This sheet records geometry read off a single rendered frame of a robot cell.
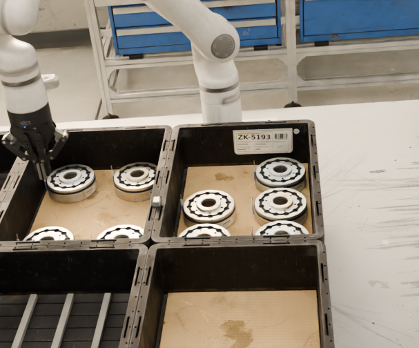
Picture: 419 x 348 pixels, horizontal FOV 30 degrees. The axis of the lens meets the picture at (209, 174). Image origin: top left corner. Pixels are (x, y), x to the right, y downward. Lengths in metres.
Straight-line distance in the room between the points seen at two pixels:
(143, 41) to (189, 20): 1.79
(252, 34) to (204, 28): 1.74
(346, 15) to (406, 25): 0.26
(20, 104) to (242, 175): 0.52
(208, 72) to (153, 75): 2.22
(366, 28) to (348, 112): 1.34
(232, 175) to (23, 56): 0.55
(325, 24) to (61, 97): 1.34
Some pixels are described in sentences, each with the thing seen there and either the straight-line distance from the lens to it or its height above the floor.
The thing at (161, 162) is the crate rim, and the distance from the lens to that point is 1.57.
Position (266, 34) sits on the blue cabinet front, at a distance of 3.43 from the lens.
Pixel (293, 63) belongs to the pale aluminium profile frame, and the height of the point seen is 0.24.
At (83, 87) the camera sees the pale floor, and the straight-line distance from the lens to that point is 3.99.
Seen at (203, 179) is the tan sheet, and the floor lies 0.83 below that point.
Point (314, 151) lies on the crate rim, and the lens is 1.57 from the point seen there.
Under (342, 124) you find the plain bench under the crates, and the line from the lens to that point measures 2.11.
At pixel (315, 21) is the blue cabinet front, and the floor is 0.42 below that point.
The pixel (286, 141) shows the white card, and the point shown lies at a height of 0.89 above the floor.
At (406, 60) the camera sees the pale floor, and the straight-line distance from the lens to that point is 4.02.
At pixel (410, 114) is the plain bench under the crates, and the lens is 2.16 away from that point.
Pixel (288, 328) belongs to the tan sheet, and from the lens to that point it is 1.34.
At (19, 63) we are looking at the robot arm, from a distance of 1.38.
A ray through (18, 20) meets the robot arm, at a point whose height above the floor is 1.30.
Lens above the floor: 1.78
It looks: 34 degrees down
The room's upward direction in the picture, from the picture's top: 6 degrees counter-clockwise
